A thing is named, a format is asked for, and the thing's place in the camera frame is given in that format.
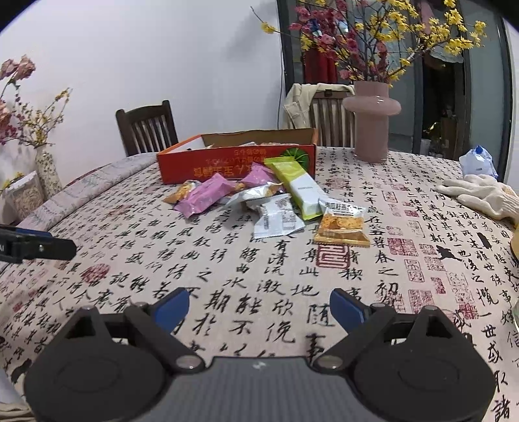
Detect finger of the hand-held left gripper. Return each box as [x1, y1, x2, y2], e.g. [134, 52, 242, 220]
[0, 225, 77, 261]

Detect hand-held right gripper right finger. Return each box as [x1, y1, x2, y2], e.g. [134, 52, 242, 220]
[316, 288, 468, 373]

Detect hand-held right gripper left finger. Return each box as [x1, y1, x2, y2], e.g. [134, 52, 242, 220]
[51, 287, 206, 374]

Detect gold white snack packet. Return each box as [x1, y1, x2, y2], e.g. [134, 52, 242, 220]
[312, 198, 372, 248]

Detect white black label snack packet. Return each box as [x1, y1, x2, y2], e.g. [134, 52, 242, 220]
[253, 194, 306, 240]

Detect small orange crispy snack packet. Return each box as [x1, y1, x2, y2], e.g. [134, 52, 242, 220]
[163, 181, 202, 205]

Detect large pink snack packet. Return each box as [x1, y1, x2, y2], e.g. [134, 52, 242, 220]
[174, 172, 238, 218]

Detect long green white snack packet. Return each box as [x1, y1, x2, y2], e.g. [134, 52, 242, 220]
[264, 157, 325, 222]

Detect silver white snack packet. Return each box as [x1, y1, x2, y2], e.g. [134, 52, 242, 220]
[221, 183, 285, 212]

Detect orange cardboard box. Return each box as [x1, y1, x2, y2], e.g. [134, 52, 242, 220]
[157, 128, 319, 186]

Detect small pink snack packet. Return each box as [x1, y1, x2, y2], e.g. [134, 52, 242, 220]
[239, 162, 279, 190]

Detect clear bag of dried goods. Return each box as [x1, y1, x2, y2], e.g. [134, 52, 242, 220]
[3, 170, 46, 223]

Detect speckled narrow vase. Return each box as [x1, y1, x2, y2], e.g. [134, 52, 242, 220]
[34, 148, 64, 200]

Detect thin yellow blossom branches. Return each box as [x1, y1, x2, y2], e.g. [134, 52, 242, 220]
[11, 87, 72, 152]

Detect dark wooden chair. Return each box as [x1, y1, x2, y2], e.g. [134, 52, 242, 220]
[115, 100, 179, 157]

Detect dried pink roses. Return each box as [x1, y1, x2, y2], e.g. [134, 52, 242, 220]
[0, 55, 38, 145]

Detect white knit gloves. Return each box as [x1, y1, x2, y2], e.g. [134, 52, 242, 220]
[435, 173, 519, 222]

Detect yellow thermos bottle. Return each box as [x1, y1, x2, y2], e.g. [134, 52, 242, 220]
[509, 219, 519, 268]

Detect pink glass vase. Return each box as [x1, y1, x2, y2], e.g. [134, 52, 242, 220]
[342, 80, 402, 164]

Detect brown slatted wooden chair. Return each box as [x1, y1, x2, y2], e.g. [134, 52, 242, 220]
[307, 90, 358, 148]

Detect blue white plastic pack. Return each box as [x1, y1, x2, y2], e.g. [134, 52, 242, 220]
[459, 145, 499, 179]

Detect cream jacket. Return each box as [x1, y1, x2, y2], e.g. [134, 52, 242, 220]
[282, 83, 356, 131]

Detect red hanging garment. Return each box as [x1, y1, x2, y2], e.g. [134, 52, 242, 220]
[303, 48, 340, 84]

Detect pink vase with flowers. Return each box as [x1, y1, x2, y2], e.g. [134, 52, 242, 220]
[277, 0, 515, 172]

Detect yellow and pink flower branches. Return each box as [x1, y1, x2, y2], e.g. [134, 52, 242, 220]
[250, 0, 488, 88]

